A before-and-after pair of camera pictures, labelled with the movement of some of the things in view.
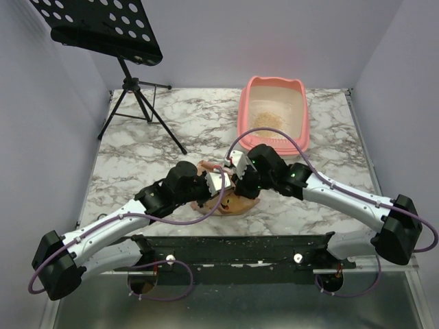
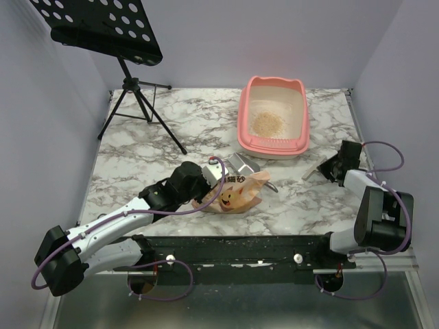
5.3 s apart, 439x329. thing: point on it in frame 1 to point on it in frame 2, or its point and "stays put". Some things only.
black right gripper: [244, 186] to [330, 166]
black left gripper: [202, 177] stays put
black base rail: [258, 258] stays put
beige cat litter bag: [230, 203] stays put
